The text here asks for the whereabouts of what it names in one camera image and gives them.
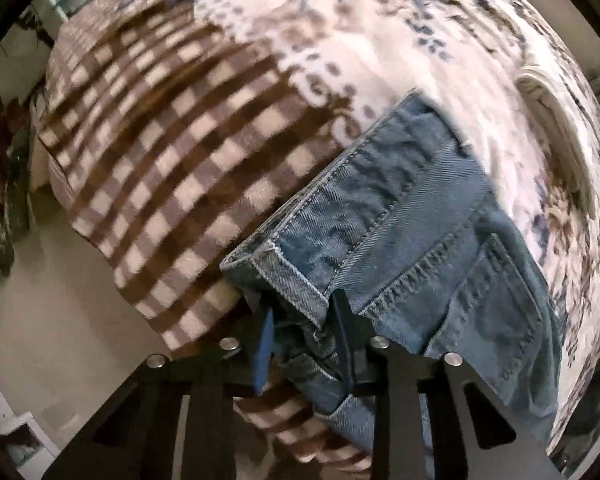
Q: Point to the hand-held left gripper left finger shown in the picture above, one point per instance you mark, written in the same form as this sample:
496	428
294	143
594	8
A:
262	350

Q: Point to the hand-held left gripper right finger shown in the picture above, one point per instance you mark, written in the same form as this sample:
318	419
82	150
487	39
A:
343	342

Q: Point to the blue denim pants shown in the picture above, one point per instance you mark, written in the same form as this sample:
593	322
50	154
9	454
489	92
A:
405	220

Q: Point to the floral bedspread with checked border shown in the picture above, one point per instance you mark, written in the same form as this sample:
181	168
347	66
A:
180	135

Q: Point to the white furniture piece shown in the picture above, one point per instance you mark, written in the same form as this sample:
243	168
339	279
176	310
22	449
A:
10	425

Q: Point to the dark clothes pile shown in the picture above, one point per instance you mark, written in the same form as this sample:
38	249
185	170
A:
2	170

